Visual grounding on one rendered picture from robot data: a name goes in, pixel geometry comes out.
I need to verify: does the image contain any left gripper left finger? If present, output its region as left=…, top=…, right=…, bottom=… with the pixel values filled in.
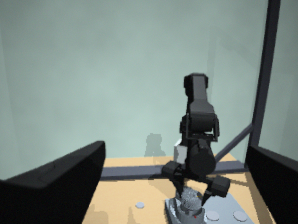
left=0, top=140, right=106, bottom=224

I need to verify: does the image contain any grey spur gear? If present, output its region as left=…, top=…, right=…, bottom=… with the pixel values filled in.
left=181, top=189, right=203, bottom=210

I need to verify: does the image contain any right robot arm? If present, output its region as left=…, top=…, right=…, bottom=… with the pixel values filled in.
left=179, top=73, right=220, bottom=176

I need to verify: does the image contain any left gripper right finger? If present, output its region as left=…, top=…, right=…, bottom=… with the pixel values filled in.
left=246, top=145, right=298, bottom=224

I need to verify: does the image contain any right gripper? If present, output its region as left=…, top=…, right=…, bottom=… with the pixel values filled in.
left=161, top=155, right=231, bottom=207

